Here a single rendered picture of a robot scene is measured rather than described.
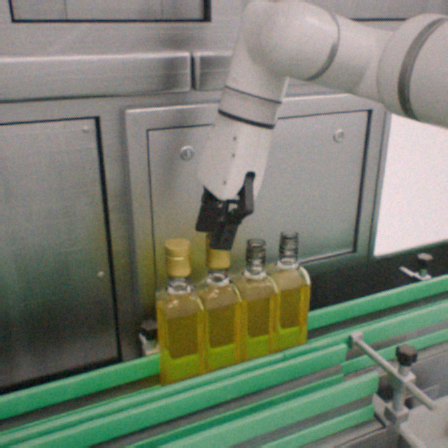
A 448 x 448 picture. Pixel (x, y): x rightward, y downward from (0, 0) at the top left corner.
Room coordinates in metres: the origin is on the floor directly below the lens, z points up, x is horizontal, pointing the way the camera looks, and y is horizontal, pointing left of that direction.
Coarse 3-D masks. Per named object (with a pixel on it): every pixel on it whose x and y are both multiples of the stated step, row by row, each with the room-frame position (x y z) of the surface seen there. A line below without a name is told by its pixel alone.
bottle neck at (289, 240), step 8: (280, 232) 0.67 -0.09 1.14; (288, 232) 0.67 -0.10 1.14; (296, 232) 0.67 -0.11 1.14; (280, 240) 0.66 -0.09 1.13; (288, 240) 0.65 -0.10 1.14; (296, 240) 0.65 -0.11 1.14; (280, 248) 0.66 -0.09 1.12; (288, 248) 0.65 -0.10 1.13; (296, 248) 0.65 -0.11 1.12; (280, 256) 0.66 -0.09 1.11; (288, 256) 0.65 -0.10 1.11; (296, 256) 0.66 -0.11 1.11; (280, 264) 0.66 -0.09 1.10; (288, 264) 0.65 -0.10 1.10; (296, 264) 0.66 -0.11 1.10
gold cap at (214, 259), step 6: (210, 234) 0.62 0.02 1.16; (210, 252) 0.60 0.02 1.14; (216, 252) 0.60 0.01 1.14; (222, 252) 0.60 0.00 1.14; (228, 252) 0.61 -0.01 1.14; (210, 258) 0.60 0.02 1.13; (216, 258) 0.60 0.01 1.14; (222, 258) 0.60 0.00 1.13; (228, 258) 0.61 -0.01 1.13; (210, 264) 0.60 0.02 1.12; (216, 264) 0.60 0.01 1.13; (222, 264) 0.60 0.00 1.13; (228, 264) 0.60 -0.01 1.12
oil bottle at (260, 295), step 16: (240, 272) 0.64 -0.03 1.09; (240, 288) 0.62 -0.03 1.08; (256, 288) 0.61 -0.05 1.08; (272, 288) 0.62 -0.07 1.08; (256, 304) 0.60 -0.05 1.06; (272, 304) 0.62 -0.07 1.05; (256, 320) 0.60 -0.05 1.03; (272, 320) 0.62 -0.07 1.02; (256, 336) 0.61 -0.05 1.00; (272, 336) 0.62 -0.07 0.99; (256, 352) 0.61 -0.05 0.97; (272, 352) 0.62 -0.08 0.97
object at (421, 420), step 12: (444, 396) 0.66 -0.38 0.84; (420, 408) 0.63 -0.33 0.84; (444, 408) 0.65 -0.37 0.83; (408, 420) 0.62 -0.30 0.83; (420, 420) 0.63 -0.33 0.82; (432, 420) 0.64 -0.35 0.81; (444, 420) 0.65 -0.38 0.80; (408, 432) 0.58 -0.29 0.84; (420, 432) 0.62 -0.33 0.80; (432, 432) 0.64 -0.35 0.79; (444, 432) 0.65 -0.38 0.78; (420, 444) 0.56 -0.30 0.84; (432, 444) 0.63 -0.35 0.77; (444, 444) 0.63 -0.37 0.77
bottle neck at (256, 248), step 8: (248, 240) 0.64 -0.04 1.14; (256, 240) 0.64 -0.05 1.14; (248, 248) 0.63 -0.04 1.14; (256, 248) 0.62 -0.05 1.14; (264, 248) 0.63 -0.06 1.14; (248, 256) 0.63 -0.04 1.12; (256, 256) 0.62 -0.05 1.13; (264, 256) 0.63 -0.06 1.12; (248, 264) 0.63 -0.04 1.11; (256, 264) 0.62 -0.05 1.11; (264, 264) 0.63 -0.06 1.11; (248, 272) 0.63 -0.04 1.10; (256, 272) 0.62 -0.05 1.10; (264, 272) 0.63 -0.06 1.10
